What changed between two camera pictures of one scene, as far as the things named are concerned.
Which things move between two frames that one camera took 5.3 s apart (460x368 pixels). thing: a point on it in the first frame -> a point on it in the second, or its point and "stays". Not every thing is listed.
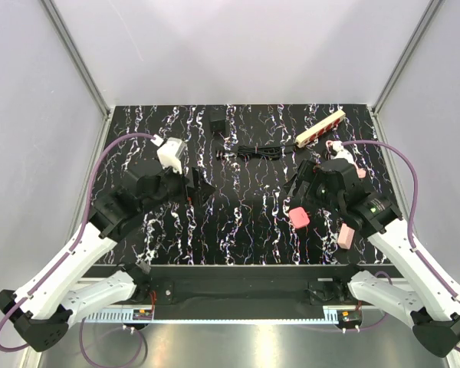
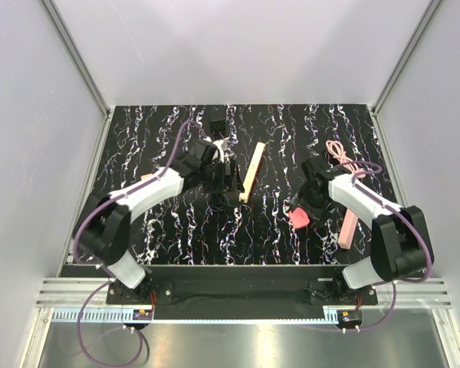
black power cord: [251, 152] -> [225, 207]
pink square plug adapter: [299, 217] stays
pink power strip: [346, 236] stays
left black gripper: [199, 192] -> [226, 183]
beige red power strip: [321, 128] -> [258, 154]
